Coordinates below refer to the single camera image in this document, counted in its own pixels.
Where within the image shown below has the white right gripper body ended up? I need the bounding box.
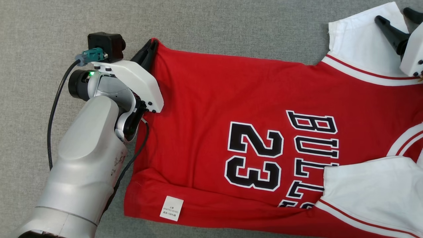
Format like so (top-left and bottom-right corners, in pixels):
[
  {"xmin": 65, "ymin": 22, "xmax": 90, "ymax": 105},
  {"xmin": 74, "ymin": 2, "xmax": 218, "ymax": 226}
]
[{"xmin": 399, "ymin": 23, "xmax": 423, "ymax": 77}]

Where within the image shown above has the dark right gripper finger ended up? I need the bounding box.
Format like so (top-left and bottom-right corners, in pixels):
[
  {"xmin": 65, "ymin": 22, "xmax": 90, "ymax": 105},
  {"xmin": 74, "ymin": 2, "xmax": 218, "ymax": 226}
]
[
  {"xmin": 374, "ymin": 15, "xmax": 410, "ymax": 55},
  {"xmin": 403, "ymin": 7, "xmax": 423, "ymax": 24}
]

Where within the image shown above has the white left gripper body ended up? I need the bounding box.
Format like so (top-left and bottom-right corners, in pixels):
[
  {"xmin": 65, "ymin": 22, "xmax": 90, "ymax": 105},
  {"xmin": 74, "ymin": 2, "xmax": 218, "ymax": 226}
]
[{"xmin": 92, "ymin": 60, "xmax": 165, "ymax": 113}]

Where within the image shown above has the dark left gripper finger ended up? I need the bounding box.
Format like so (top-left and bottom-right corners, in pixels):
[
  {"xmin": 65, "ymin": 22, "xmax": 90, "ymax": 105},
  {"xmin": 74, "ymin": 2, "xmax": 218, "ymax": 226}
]
[
  {"xmin": 130, "ymin": 38, "xmax": 153, "ymax": 65},
  {"xmin": 140, "ymin": 38, "xmax": 159, "ymax": 72}
]

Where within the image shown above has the red and white basketball jersey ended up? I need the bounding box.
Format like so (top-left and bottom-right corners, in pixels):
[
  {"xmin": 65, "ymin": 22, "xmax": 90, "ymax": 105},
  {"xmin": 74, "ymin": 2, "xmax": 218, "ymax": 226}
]
[{"xmin": 124, "ymin": 2, "xmax": 423, "ymax": 238}]

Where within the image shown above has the black cable with teal connector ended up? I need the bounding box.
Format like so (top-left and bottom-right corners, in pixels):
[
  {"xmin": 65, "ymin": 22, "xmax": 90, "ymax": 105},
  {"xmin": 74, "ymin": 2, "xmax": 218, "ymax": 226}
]
[{"xmin": 47, "ymin": 47, "xmax": 108, "ymax": 171}]

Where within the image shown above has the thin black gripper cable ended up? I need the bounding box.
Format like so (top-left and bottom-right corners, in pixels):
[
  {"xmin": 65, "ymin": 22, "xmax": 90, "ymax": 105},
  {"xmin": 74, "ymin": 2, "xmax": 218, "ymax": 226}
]
[{"xmin": 99, "ymin": 117, "xmax": 150, "ymax": 215}]

